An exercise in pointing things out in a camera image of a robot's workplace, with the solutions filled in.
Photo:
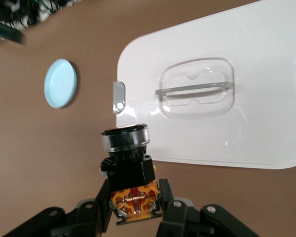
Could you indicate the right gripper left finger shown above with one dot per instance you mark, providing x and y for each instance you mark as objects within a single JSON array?
[{"x": 93, "y": 217}]

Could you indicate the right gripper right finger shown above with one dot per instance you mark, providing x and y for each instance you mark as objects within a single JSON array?
[{"x": 177, "y": 217}]

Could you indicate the orange push-button switch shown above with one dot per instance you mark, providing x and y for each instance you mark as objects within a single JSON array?
[{"x": 128, "y": 172}]

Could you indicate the brown table mat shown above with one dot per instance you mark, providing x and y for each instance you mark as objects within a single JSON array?
[{"x": 51, "y": 148}]

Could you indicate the white lidded storage box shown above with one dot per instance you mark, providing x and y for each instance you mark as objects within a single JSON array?
[{"x": 249, "y": 123}]

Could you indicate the grey box latch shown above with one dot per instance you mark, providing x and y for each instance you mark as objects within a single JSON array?
[{"x": 119, "y": 95}]

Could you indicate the light blue round plate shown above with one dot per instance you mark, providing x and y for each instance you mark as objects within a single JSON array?
[{"x": 60, "y": 84}]

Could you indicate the dark metal frame bar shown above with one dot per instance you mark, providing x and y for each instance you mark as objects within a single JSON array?
[{"x": 7, "y": 32}]

